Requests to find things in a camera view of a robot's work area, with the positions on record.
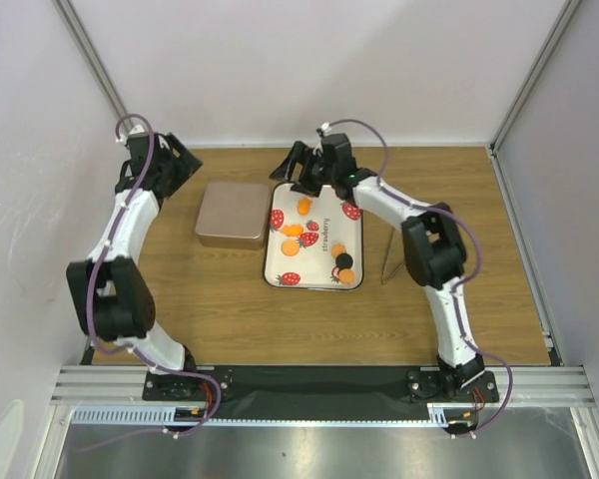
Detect silver metal tongs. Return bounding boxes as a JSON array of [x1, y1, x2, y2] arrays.
[[380, 230, 404, 285]]

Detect brown tin lid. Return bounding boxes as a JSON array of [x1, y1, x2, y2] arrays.
[[195, 182, 271, 238]]

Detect orange waffle cookie left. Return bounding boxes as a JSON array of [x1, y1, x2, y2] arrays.
[[281, 239, 300, 256]]

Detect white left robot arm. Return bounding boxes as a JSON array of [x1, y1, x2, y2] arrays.
[[66, 129, 202, 399]]

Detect orange star cookie top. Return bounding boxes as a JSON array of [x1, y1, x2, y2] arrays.
[[297, 198, 312, 216]]

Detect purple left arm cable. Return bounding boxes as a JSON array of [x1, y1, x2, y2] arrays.
[[87, 113, 224, 443]]

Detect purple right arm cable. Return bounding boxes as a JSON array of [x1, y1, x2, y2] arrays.
[[323, 118, 514, 440]]

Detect brown cookie tin box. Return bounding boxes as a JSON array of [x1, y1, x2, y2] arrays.
[[199, 235, 266, 250]]

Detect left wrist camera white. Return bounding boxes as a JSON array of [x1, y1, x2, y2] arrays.
[[116, 125, 147, 147]]

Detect aluminium frame rail front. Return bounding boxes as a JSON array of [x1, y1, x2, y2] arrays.
[[51, 365, 595, 429]]

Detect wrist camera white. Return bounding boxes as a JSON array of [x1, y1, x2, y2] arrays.
[[314, 122, 332, 151], [116, 125, 147, 147]]

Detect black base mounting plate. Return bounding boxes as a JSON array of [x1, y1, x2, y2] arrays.
[[144, 364, 500, 423]]

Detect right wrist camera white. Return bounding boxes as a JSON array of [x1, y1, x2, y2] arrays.
[[314, 122, 332, 151]]

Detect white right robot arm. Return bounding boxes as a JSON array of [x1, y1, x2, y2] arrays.
[[270, 134, 484, 401]]

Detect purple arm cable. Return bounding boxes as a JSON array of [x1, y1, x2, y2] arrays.
[[323, 118, 514, 440], [87, 113, 224, 443]]

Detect orange cookie bottom right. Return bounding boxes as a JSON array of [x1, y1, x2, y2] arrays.
[[338, 268, 355, 284]]

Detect white strawberry print tray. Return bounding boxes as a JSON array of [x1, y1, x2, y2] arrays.
[[264, 184, 363, 291]]

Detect black sandwich cookie lower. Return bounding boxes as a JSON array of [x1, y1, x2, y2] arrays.
[[335, 253, 353, 269]]

